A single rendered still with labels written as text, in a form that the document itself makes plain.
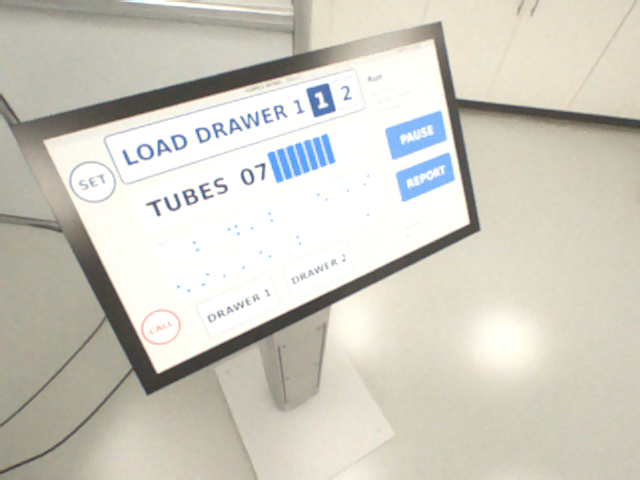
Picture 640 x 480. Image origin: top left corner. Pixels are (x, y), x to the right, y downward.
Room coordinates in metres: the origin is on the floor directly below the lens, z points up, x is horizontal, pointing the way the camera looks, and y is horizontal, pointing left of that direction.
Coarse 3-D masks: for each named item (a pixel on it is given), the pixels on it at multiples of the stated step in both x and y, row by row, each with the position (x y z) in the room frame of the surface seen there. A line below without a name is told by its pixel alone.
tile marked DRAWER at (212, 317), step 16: (240, 288) 0.22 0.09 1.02; (256, 288) 0.23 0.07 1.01; (272, 288) 0.23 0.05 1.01; (208, 304) 0.20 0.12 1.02; (224, 304) 0.20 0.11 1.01; (240, 304) 0.21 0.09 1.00; (256, 304) 0.21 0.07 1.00; (272, 304) 0.22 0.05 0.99; (208, 320) 0.19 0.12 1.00; (224, 320) 0.19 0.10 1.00; (240, 320) 0.19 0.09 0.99; (208, 336) 0.17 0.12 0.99
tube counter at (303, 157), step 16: (336, 128) 0.39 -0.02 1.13; (352, 128) 0.40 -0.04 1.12; (368, 128) 0.41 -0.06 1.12; (288, 144) 0.36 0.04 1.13; (304, 144) 0.36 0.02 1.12; (320, 144) 0.37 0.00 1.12; (336, 144) 0.38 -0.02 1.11; (352, 144) 0.39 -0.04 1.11; (368, 144) 0.40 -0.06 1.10; (240, 160) 0.33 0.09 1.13; (256, 160) 0.33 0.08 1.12; (272, 160) 0.34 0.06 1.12; (288, 160) 0.34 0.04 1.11; (304, 160) 0.35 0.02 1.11; (320, 160) 0.36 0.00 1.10; (336, 160) 0.37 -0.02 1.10; (240, 176) 0.31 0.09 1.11; (256, 176) 0.32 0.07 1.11; (272, 176) 0.33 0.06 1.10; (288, 176) 0.33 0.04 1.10; (304, 176) 0.34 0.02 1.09; (256, 192) 0.31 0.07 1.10
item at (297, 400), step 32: (320, 320) 0.36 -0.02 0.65; (256, 352) 0.51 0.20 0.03; (288, 352) 0.32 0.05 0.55; (320, 352) 0.37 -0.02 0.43; (224, 384) 0.38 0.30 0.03; (256, 384) 0.39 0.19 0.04; (288, 384) 0.32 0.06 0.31; (320, 384) 0.38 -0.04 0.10; (352, 384) 0.41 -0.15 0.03; (256, 416) 0.28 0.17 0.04; (288, 416) 0.29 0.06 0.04; (320, 416) 0.29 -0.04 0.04; (352, 416) 0.30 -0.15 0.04; (384, 416) 0.31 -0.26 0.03; (256, 448) 0.19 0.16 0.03; (288, 448) 0.19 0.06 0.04; (320, 448) 0.20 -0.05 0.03; (352, 448) 0.20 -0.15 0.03
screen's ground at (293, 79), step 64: (384, 64) 0.47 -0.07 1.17; (128, 128) 0.31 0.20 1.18; (320, 128) 0.39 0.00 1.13; (384, 128) 0.42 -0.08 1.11; (448, 128) 0.46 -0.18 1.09; (128, 192) 0.26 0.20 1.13; (192, 192) 0.28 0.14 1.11; (448, 192) 0.40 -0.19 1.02; (128, 256) 0.22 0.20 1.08; (384, 256) 0.30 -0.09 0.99; (192, 320) 0.18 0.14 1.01; (256, 320) 0.20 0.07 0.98
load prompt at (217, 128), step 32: (256, 96) 0.38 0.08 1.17; (288, 96) 0.40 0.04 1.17; (320, 96) 0.41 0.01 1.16; (352, 96) 0.43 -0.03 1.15; (160, 128) 0.32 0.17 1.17; (192, 128) 0.33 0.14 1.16; (224, 128) 0.34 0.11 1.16; (256, 128) 0.36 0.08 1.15; (288, 128) 0.37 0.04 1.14; (128, 160) 0.29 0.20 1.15; (160, 160) 0.30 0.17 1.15; (192, 160) 0.31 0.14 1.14
